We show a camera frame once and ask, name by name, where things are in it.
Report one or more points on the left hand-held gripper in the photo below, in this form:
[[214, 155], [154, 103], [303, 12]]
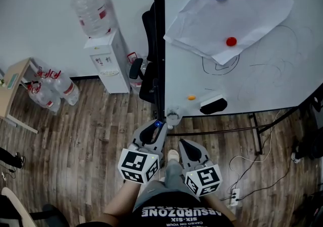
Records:
[[136, 165]]

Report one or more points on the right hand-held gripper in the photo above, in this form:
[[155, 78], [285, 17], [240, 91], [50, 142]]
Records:
[[205, 179]]

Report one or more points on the blue-capped marker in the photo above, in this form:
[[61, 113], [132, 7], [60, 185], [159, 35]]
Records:
[[158, 123]]

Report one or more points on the person's left forearm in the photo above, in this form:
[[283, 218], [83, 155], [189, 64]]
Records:
[[123, 200]]

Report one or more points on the person's right forearm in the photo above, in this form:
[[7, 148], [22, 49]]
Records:
[[220, 208]]

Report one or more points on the black whiteboard eraser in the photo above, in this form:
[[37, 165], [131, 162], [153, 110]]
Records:
[[214, 106]]

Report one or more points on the whiteboard with black stand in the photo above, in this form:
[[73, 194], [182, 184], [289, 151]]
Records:
[[265, 94]]

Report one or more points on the person's white shoe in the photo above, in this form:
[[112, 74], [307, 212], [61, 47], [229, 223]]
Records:
[[173, 156]]

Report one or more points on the person's grey trousers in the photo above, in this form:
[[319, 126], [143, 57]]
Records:
[[172, 175]]

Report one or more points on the black office chair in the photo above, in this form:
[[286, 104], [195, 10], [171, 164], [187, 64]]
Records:
[[149, 87]]

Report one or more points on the clear plastic water bottle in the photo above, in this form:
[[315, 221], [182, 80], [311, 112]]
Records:
[[42, 76], [45, 101], [136, 86], [94, 11], [68, 89], [53, 79]]

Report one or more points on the person's black printed shirt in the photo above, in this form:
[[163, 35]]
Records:
[[176, 207]]

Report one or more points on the orange round magnet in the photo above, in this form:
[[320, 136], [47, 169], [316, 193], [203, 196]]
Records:
[[191, 98]]

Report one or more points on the white power strip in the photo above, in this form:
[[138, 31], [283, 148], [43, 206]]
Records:
[[234, 197]]

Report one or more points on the white water dispenser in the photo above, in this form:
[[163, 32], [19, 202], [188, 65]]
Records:
[[112, 67]]

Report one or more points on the red round magnet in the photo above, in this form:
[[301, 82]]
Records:
[[231, 41]]

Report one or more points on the black stool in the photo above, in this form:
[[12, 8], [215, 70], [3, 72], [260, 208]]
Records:
[[50, 216]]

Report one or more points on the white paper sheets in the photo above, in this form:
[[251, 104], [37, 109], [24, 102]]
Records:
[[242, 19]]

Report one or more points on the light wooden desk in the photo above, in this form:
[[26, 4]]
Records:
[[7, 97]]

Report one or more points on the green flat board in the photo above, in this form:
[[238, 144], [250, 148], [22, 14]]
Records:
[[12, 81]]

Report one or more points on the beige round table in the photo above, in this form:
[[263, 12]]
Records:
[[17, 205]]

